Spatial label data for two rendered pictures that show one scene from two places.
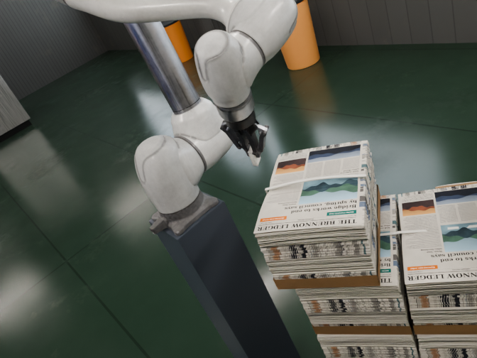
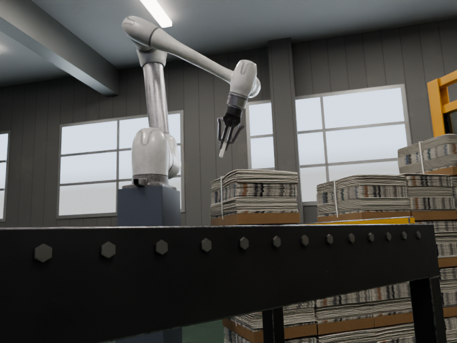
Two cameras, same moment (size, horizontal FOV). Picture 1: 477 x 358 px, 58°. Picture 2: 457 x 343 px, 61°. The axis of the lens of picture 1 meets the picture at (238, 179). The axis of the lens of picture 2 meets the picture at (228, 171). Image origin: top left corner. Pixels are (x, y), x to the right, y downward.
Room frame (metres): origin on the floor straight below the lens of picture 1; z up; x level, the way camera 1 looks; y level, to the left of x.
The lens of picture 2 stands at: (-0.15, 1.23, 0.78)
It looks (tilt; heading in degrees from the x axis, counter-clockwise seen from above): 10 degrees up; 312
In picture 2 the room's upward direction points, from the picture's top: 2 degrees counter-clockwise
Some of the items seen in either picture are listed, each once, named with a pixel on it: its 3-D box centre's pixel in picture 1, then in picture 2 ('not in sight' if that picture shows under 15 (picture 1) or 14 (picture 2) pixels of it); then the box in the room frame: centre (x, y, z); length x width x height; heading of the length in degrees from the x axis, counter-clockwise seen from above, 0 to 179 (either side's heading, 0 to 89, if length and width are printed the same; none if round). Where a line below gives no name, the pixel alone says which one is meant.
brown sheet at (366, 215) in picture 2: not in sight; (361, 218); (0.71, -0.73, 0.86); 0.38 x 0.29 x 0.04; 152
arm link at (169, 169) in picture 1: (165, 170); (150, 152); (1.23, 0.20, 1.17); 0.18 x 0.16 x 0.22; 126
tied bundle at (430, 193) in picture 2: not in sight; (404, 201); (0.57, -1.00, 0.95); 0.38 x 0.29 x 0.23; 150
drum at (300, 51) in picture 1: (294, 33); not in sight; (4.74, -1.24, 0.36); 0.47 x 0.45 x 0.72; 28
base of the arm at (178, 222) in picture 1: (177, 208); (147, 183); (1.22, 0.22, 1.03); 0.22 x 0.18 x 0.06; 118
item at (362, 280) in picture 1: (327, 261); (262, 219); (0.89, -0.13, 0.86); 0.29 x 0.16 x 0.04; 62
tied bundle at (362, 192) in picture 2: not in sight; (359, 201); (0.71, -0.74, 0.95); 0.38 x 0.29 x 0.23; 152
